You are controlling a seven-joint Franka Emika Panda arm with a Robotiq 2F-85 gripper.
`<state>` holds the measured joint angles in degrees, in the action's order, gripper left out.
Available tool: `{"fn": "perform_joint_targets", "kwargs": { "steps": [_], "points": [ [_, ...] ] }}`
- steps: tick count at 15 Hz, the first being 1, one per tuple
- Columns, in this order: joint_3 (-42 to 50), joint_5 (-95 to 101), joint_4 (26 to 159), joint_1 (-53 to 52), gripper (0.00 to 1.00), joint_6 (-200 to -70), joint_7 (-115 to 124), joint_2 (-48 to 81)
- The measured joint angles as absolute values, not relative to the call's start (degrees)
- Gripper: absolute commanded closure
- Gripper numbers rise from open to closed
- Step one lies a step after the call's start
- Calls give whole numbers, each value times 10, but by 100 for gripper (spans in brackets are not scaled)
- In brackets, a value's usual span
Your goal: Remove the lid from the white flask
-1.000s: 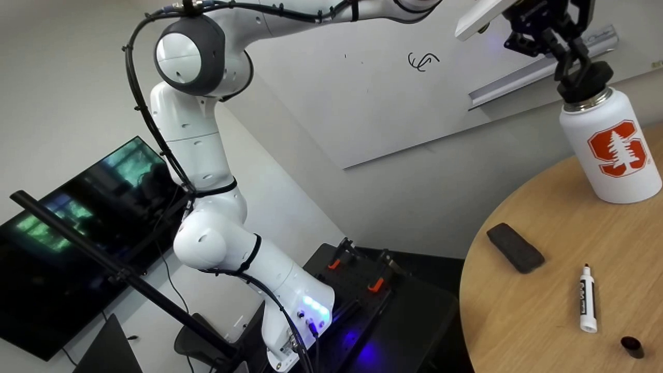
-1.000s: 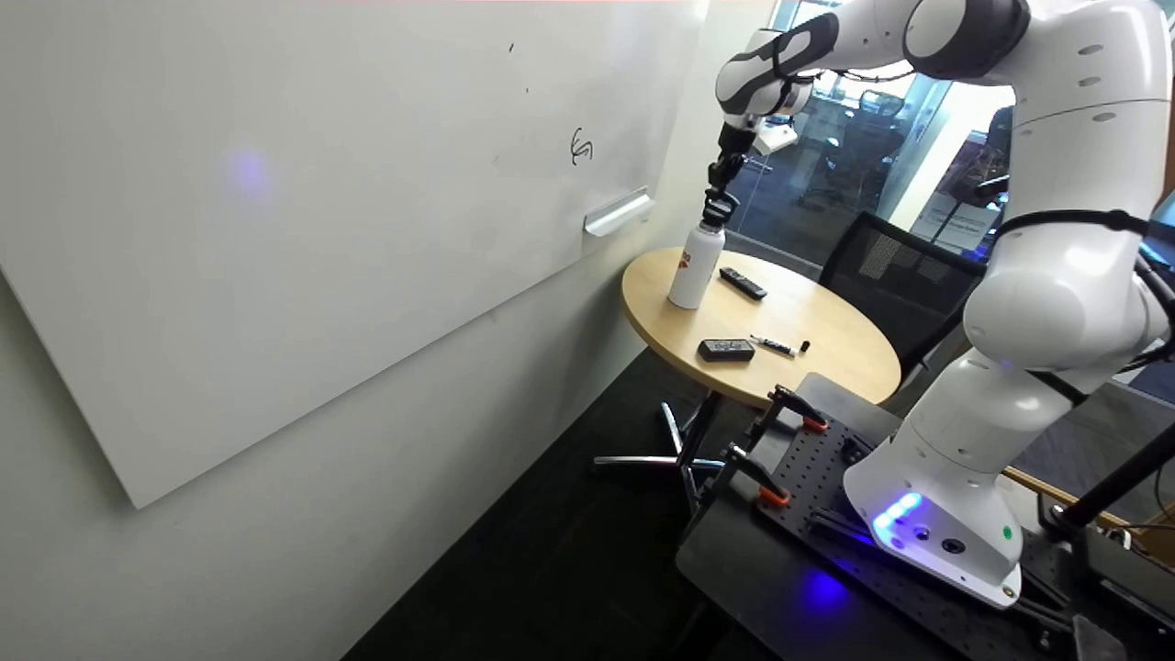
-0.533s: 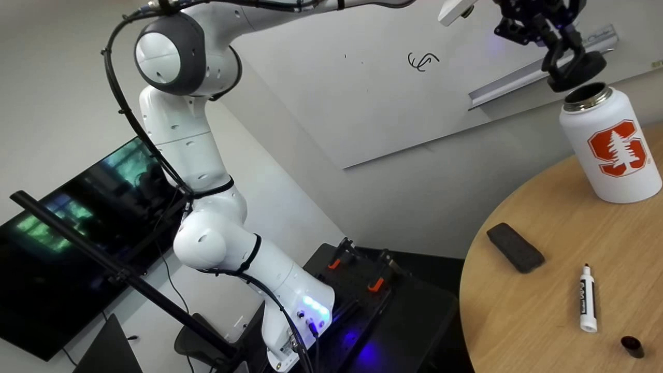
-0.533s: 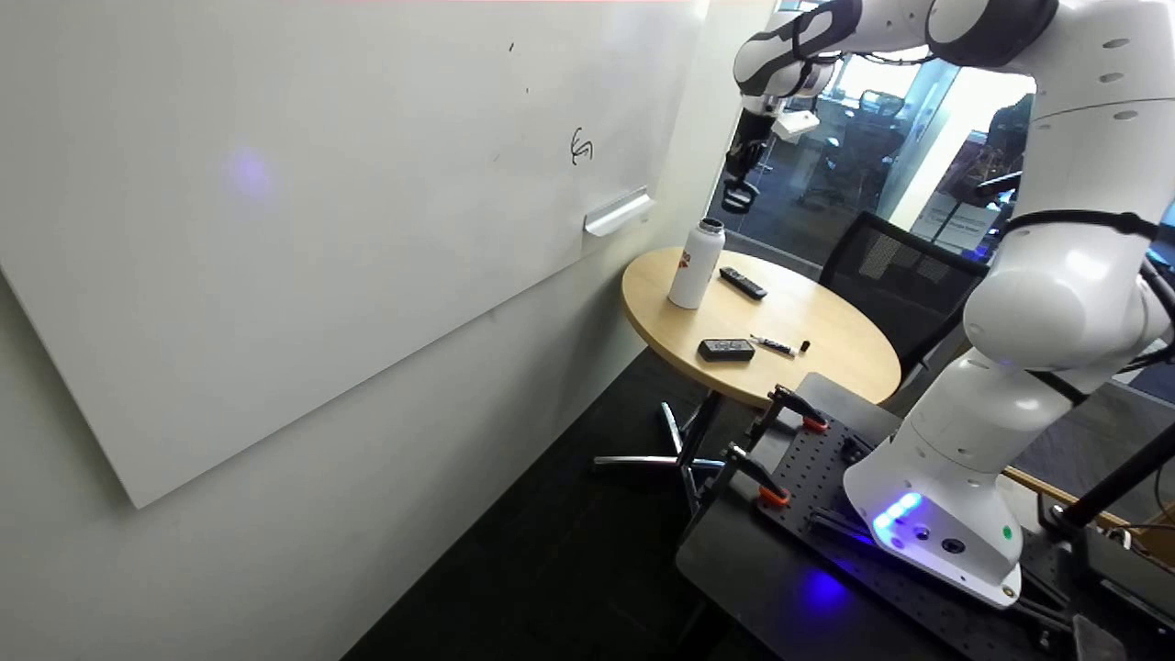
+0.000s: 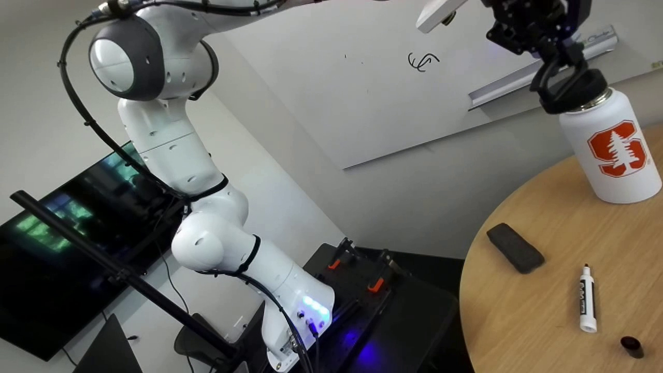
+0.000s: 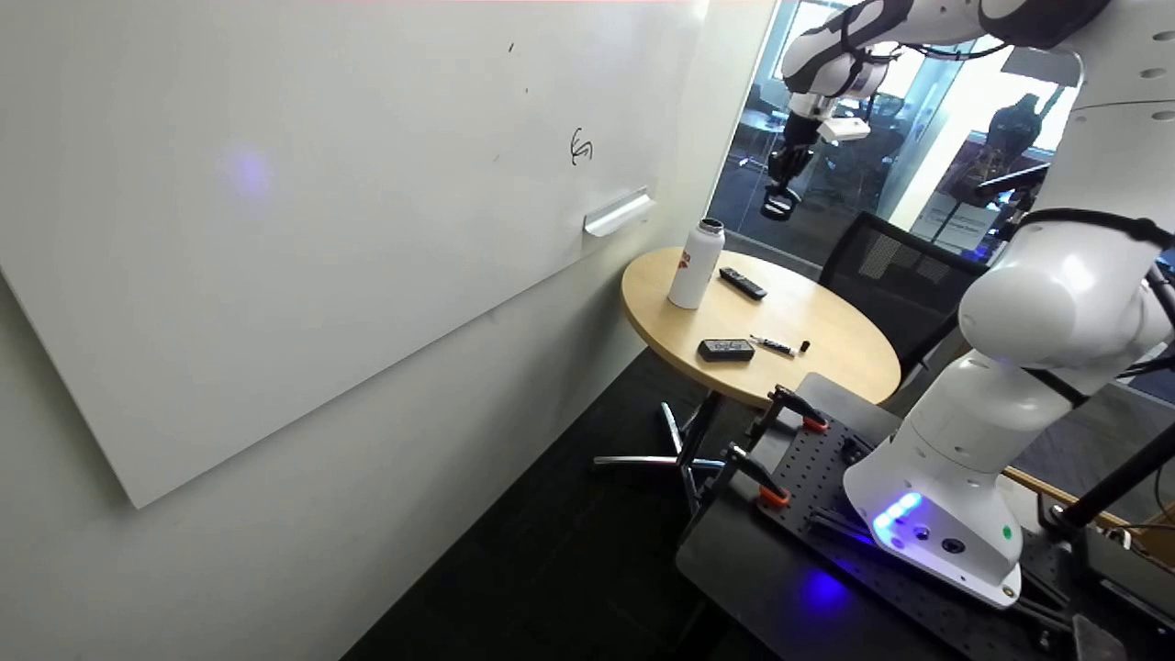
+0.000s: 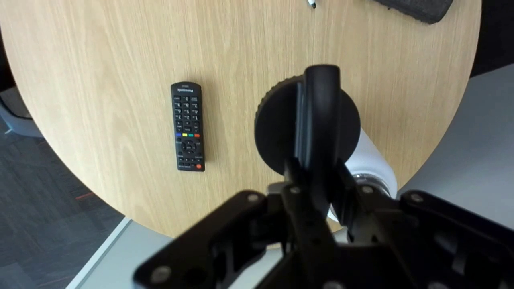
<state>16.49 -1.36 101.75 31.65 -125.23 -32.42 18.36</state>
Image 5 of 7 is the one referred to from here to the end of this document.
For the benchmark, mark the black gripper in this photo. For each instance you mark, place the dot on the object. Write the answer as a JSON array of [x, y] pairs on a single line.
[[534, 21]]

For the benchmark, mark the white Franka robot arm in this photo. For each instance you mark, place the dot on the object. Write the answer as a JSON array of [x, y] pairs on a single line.
[[208, 240]]

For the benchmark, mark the white flask with red logo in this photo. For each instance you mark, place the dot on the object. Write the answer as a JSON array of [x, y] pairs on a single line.
[[618, 152]]

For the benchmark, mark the silver whiteboard tray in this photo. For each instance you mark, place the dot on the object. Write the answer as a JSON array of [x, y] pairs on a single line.
[[525, 73]]

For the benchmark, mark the white whiteboard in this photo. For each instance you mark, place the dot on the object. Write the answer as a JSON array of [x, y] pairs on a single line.
[[385, 89]]

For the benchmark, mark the black remote control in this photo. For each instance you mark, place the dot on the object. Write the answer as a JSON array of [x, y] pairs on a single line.
[[515, 247]]

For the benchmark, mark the white dry erase marker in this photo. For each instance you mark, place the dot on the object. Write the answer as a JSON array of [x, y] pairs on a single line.
[[587, 300]]

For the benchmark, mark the orange black clamp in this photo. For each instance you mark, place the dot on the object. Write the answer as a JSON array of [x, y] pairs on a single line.
[[377, 281], [336, 262]]

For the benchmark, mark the black marker cap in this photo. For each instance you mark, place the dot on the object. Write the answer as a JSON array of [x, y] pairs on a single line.
[[630, 347]]

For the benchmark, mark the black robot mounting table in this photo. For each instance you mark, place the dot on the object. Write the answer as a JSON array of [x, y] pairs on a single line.
[[407, 332]]

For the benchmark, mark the black pegboard plate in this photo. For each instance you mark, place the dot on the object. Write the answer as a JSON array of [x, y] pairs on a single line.
[[359, 302]]

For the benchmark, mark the black flat screen monitor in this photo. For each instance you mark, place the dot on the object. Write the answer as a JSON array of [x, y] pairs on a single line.
[[62, 249]]

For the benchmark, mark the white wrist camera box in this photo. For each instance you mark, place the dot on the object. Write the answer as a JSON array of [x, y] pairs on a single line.
[[435, 14]]

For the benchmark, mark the black camera stand pole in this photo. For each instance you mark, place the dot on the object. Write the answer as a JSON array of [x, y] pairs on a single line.
[[103, 260]]

